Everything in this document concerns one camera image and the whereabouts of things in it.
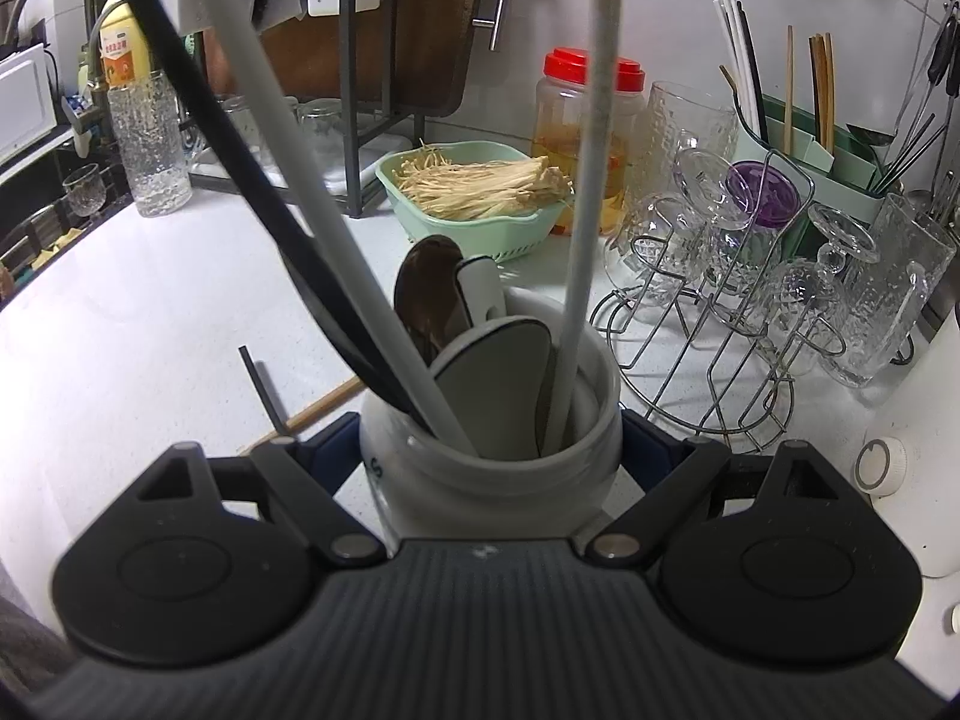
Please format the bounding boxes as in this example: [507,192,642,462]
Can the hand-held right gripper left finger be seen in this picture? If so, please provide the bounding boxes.
[135,411,387,563]

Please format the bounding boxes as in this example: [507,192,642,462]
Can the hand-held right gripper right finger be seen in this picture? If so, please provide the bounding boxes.
[585,409,837,563]

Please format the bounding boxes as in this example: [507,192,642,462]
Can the wooden chopstick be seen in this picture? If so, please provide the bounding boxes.
[236,375,368,458]

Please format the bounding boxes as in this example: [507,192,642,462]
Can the black chopstick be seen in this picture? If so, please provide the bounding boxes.
[238,345,290,436]
[97,0,425,425]

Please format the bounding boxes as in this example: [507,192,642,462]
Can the white ceramic jar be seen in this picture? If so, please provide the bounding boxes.
[358,285,625,541]

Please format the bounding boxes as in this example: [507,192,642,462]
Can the white black-rimmed ceramic spoon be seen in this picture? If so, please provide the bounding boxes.
[427,317,556,458]
[454,255,507,331]

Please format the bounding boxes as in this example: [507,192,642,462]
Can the brown wooden spoon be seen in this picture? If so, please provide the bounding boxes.
[394,234,470,368]

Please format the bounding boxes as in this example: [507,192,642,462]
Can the row of hanging metal utensils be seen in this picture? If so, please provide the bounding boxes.
[892,0,960,241]

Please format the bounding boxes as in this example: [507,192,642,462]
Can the wooden cutting board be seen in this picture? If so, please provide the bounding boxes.
[202,0,488,117]

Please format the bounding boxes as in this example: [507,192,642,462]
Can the red-lidded plastic jar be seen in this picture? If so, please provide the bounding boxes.
[531,47,647,237]

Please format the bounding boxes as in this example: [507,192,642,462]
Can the textured glass pitcher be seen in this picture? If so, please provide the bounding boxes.
[604,81,740,308]

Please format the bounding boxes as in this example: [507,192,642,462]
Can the clear glass cup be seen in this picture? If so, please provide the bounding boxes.
[626,150,732,308]

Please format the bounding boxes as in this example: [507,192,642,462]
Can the stemmed glass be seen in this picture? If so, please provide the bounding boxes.
[765,202,878,376]

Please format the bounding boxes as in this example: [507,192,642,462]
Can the enoki mushrooms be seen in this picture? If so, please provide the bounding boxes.
[391,142,575,222]

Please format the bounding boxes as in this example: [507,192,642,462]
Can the black metal rack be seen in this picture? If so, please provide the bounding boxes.
[142,0,421,218]

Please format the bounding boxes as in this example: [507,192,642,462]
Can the mint green basket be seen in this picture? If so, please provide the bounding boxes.
[375,141,575,263]

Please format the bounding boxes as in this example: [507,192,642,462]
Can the white drip tray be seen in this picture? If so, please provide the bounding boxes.
[191,131,417,203]

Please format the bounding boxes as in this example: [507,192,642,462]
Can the white electric cooker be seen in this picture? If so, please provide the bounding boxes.
[853,307,960,578]

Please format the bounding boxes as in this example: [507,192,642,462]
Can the purple-lidded glass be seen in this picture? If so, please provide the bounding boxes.
[724,159,797,230]

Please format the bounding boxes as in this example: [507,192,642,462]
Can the upturned drinking glass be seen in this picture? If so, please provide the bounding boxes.
[221,95,260,166]
[296,97,346,192]

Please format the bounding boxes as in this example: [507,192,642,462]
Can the green utensil holder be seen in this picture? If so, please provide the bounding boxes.
[731,90,890,218]

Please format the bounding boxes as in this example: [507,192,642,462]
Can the tall textured glass mug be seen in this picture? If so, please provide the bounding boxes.
[107,71,207,218]

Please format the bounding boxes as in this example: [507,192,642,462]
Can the black sink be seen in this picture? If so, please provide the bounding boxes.
[0,157,140,301]

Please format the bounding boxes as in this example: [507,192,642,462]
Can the small wine glass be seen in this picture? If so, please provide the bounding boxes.
[62,163,106,220]

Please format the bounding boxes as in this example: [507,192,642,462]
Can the yellow detergent bottle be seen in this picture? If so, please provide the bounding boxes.
[97,0,162,87]

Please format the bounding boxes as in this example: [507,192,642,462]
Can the white box appliance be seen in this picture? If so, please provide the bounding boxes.
[0,41,59,166]

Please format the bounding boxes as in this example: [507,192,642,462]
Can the wire glass rack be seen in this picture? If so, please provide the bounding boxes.
[589,150,848,455]

